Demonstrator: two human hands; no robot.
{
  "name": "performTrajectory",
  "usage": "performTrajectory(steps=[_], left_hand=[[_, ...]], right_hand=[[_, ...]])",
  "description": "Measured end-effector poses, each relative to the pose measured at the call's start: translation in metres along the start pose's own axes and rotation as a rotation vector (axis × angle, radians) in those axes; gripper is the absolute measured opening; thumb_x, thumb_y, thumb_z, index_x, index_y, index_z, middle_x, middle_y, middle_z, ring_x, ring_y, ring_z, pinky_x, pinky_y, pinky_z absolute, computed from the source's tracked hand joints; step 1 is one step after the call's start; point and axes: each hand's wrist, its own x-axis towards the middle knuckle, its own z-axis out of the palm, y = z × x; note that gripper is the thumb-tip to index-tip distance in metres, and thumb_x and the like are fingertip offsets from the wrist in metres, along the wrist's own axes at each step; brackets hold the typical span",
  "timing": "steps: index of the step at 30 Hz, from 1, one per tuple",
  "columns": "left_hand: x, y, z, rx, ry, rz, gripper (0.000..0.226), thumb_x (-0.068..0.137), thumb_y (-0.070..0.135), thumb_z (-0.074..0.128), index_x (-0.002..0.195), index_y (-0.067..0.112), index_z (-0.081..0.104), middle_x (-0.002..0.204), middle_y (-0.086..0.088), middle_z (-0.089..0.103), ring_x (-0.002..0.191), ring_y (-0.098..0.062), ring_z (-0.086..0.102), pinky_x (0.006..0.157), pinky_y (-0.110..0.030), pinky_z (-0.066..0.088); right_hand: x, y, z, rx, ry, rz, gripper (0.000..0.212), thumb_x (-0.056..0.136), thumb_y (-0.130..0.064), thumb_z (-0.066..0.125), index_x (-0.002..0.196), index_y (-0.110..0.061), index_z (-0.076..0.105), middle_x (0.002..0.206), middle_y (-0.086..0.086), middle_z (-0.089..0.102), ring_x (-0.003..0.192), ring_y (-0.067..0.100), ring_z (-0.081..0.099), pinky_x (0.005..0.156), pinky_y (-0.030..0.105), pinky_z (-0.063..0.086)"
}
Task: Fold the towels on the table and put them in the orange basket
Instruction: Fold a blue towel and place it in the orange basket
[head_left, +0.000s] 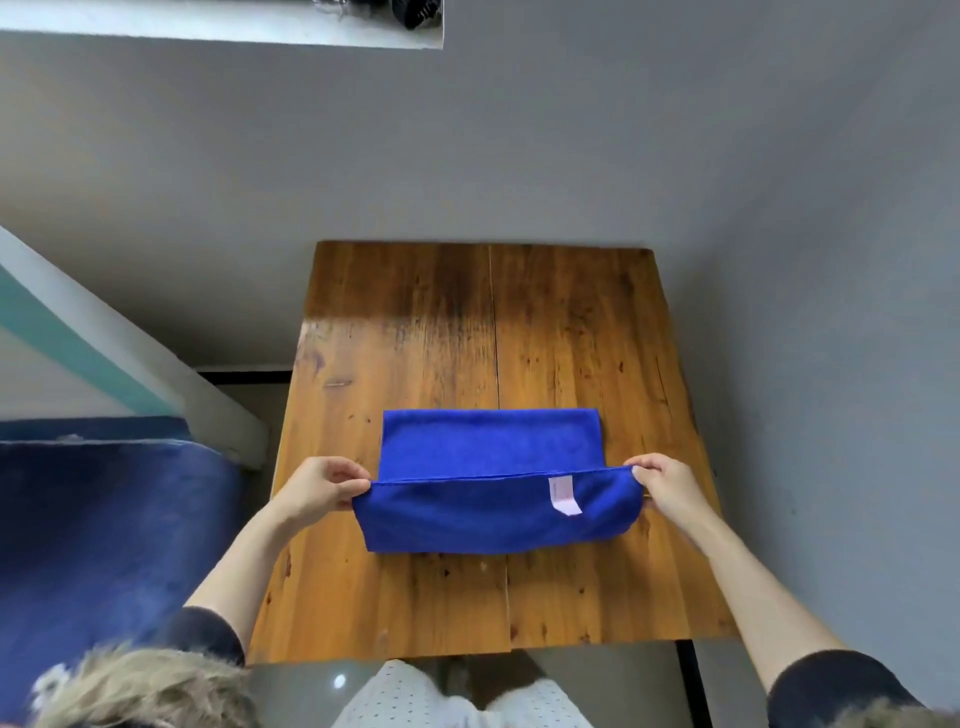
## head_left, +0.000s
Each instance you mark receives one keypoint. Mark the person's right hand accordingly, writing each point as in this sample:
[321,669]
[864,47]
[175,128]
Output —
[671,487]

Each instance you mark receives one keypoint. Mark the person's left hand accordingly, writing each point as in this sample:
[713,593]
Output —
[311,491]

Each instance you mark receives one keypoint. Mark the person's left thumb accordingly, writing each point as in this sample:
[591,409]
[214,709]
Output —
[351,491]

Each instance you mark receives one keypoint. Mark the person's right thumb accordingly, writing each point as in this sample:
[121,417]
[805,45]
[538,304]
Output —
[643,481]

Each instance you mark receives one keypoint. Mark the blue microfibre towel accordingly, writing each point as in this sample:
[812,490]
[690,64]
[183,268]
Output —
[480,510]

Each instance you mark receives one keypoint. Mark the person's left forearm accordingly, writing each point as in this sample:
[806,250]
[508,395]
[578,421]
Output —
[244,566]

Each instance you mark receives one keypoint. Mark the person's right forearm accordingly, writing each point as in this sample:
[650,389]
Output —
[757,592]

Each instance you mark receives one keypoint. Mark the brown wooden table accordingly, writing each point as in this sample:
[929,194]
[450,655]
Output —
[465,330]

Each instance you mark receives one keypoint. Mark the black shirt sleeve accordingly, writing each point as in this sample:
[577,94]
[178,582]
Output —
[206,634]
[832,690]

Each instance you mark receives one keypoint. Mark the white dotted shorts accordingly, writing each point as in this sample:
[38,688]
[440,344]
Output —
[405,701]

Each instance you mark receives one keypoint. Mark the blue mattress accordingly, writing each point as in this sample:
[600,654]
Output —
[97,540]

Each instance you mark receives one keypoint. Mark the white window ledge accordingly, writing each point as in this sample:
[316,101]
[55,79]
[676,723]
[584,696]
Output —
[225,26]

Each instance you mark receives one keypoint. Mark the black object on ledge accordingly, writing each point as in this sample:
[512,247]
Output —
[414,11]

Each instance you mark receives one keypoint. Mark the white and teal bed rail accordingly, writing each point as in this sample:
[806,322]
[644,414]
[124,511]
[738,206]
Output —
[112,352]

